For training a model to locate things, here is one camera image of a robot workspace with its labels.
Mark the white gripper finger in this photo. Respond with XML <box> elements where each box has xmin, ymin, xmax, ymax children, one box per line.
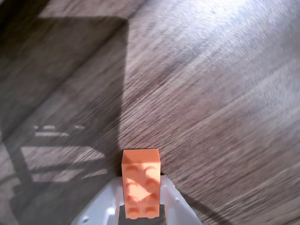
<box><xmin>71</xmin><ymin>177</ymin><xmax>124</xmax><ymax>225</ymax></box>
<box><xmin>159</xmin><ymin>175</ymin><xmax>203</xmax><ymax>225</ymax></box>

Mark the orange lego block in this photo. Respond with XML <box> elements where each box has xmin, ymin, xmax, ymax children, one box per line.
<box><xmin>121</xmin><ymin>149</ymin><xmax>162</xmax><ymax>220</ymax></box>

